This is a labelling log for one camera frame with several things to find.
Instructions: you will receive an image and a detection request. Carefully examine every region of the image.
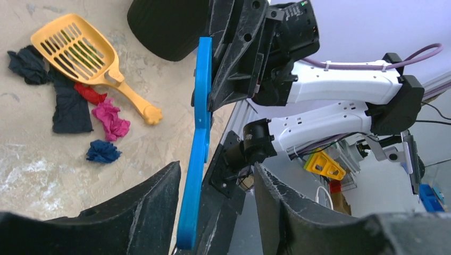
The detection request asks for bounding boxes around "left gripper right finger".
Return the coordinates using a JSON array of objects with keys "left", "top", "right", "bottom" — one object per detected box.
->
[{"left": 254, "top": 164, "right": 450, "bottom": 254}]

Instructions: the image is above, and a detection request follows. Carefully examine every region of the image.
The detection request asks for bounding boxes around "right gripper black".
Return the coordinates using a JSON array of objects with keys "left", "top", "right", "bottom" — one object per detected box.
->
[{"left": 207, "top": 1, "right": 320, "bottom": 112}]

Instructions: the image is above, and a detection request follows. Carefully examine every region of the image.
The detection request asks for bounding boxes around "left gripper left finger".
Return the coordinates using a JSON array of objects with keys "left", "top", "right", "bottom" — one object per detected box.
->
[{"left": 1, "top": 161, "right": 181, "bottom": 254}]

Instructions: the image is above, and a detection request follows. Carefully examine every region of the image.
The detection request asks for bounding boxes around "blue hand brush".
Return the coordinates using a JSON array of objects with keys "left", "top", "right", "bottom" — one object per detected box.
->
[{"left": 176, "top": 37, "right": 212, "bottom": 250}]

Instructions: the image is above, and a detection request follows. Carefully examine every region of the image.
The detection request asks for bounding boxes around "yellow slotted scoop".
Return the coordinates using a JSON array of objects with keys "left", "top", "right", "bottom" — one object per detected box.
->
[{"left": 30, "top": 13, "right": 163, "bottom": 125}]

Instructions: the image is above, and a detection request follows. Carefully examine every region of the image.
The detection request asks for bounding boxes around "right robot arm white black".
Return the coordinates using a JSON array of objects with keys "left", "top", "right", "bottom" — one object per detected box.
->
[{"left": 207, "top": 1, "right": 424, "bottom": 169}]

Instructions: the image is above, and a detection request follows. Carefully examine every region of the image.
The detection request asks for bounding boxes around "black trash bin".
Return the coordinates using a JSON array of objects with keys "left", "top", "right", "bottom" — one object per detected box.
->
[{"left": 127, "top": 0, "right": 210, "bottom": 62}]

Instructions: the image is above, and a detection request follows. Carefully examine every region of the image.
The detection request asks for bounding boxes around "small blue paper scrap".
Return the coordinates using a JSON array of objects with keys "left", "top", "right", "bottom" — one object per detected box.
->
[{"left": 86, "top": 140, "right": 122, "bottom": 164}]

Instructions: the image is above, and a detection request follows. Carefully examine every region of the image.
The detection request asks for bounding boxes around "pink paper scrap right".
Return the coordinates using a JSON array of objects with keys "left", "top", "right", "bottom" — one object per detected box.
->
[{"left": 91, "top": 98, "right": 131, "bottom": 142}]

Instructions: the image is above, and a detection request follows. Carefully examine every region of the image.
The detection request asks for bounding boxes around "flat black paper sheet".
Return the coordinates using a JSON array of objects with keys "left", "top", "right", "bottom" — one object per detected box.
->
[{"left": 48, "top": 67, "right": 93, "bottom": 134}]

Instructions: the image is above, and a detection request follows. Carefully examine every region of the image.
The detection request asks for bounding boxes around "blue box off table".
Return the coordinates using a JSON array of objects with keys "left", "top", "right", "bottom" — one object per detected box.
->
[{"left": 419, "top": 184, "right": 446, "bottom": 213}]

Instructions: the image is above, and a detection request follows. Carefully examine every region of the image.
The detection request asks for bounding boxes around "red paper scrap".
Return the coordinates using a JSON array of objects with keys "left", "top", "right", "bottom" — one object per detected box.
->
[{"left": 74, "top": 82, "right": 107, "bottom": 106}]

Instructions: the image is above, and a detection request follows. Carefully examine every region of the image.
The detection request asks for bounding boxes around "green paper scrap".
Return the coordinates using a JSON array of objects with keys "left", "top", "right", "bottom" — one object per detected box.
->
[{"left": 58, "top": 27, "right": 104, "bottom": 71}]

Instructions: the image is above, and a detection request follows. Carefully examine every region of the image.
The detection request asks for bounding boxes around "black crumpled paper scrap right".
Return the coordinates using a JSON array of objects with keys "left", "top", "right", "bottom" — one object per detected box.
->
[{"left": 7, "top": 45, "right": 52, "bottom": 86}]

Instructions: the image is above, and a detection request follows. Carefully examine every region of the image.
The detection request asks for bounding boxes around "yellow bracket off table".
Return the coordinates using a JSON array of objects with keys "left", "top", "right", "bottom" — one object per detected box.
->
[{"left": 304, "top": 150, "right": 346, "bottom": 181}]

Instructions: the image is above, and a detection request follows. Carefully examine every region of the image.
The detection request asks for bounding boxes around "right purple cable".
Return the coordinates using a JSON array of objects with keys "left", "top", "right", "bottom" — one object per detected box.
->
[{"left": 301, "top": 42, "right": 444, "bottom": 71}]

